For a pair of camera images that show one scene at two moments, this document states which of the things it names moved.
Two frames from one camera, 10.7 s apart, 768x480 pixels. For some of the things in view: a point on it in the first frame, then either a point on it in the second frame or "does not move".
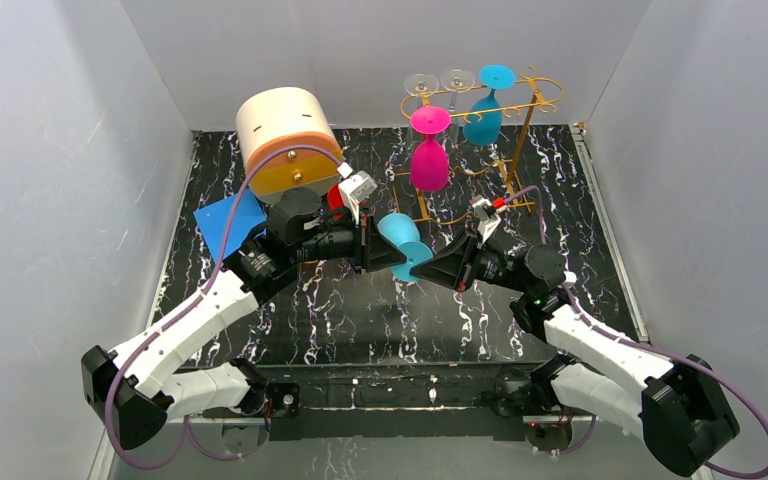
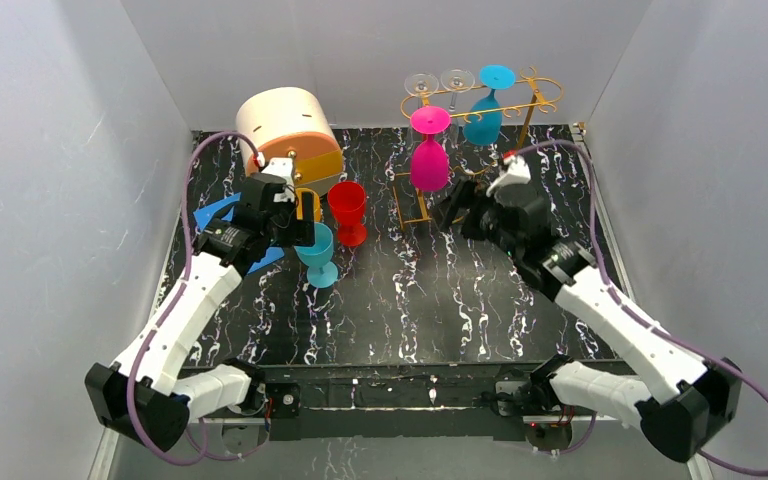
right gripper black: [473, 266] -> [471, 210]
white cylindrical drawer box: [282, 117] does not move
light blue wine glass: [404, 232] -> [320, 273]
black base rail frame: [401, 400] does not move
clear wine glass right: [456, 80] does not move
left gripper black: [367, 245] -> [297, 216]
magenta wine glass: [429, 169] does not move
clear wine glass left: [421, 84] does not move
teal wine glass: [485, 129] does not move
